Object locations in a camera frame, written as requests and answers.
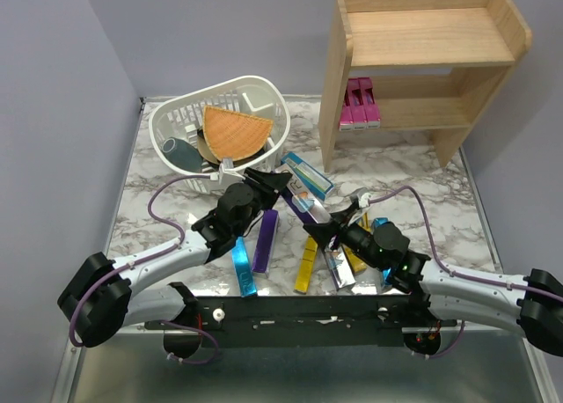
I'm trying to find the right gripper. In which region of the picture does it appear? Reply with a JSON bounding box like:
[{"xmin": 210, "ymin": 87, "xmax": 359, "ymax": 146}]
[{"xmin": 303, "ymin": 203, "xmax": 385, "ymax": 270}]

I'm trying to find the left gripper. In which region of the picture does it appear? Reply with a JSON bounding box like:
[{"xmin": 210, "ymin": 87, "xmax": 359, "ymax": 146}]
[{"xmin": 234, "ymin": 167, "xmax": 292, "ymax": 238}]

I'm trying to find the purple toothpaste box with cloud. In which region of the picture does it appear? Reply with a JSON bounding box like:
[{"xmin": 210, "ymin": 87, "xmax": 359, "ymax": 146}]
[{"xmin": 274, "ymin": 165, "xmax": 331, "ymax": 224}]

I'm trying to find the silver toothpaste box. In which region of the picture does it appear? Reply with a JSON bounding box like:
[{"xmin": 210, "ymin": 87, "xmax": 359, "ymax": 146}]
[{"xmin": 323, "ymin": 247, "xmax": 355, "ymax": 290}]

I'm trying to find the blue green toothpaste box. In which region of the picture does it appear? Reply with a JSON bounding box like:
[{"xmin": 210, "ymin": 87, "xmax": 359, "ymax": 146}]
[{"xmin": 281, "ymin": 152, "xmax": 334, "ymax": 201}]

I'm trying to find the pink toothpaste box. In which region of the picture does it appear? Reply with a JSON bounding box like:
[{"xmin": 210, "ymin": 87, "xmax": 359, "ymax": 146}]
[
  {"xmin": 339, "ymin": 92, "xmax": 354, "ymax": 131},
  {"xmin": 347, "ymin": 78, "xmax": 367, "ymax": 130},
  {"xmin": 358, "ymin": 77, "xmax": 381, "ymax": 129}
]

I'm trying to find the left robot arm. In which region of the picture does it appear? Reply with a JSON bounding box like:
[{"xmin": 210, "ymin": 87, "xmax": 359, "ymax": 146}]
[{"xmin": 57, "ymin": 169, "xmax": 291, "ymax": 348}]

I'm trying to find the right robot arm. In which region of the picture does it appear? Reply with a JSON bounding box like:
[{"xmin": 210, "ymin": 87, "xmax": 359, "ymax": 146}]
[{"xmin": 304, "ymin": 221, "xmax": 562, "ymax": 356}]

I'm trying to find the wooden two-tier shelf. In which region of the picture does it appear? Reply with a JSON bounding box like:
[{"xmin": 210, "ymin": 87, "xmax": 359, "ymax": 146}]
[{"xmin": 318, "ymin": 0, "xmax": 532, "ymax": 168}]

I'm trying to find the yellow toothpaste box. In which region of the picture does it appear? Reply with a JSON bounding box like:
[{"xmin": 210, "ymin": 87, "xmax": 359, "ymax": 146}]
[
  {"xmin": 294, "ymin": 236, "xmax": 318, "ymax": 294},
  {"xmin": 358, "ymin": 212, "xmax": 370, "ymax": 231},
  {"xmin": 343, "ymin": 245, "xmax": 368, "ymax": 275}
]

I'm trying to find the metallic blue toothpaste box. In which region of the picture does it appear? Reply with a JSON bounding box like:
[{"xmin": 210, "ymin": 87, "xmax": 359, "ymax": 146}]
[
  {"xmin": 372, "ymin": 216, "xmax": 399, "ymax": 289},
  {"xmin": 231, "ymin": 237, "xmax": 258, "ymax": 297}
]

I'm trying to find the dark teal cup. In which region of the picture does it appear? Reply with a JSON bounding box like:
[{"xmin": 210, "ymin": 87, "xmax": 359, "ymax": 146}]
[{"xmin": 161, "ymin": 137, "xmax": 203, "ymax": 172}]

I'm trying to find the black base bar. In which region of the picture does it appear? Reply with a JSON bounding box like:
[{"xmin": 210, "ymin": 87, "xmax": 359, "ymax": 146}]
[{"xmin": 172, "ymin": 295, "xmax": 438, "ymax": 348}]

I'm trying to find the white plastic basket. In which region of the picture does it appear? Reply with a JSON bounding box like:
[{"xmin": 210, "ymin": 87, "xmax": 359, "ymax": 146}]
[{"xmin": 149, "ymin": 76, "xmax": 290, "ymax": 194}]

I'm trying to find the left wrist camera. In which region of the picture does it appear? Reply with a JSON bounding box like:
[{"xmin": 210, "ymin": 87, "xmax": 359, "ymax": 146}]
[{"xmin": 210, "ymin": 158, "xmax": 245, "ymax": 187}]

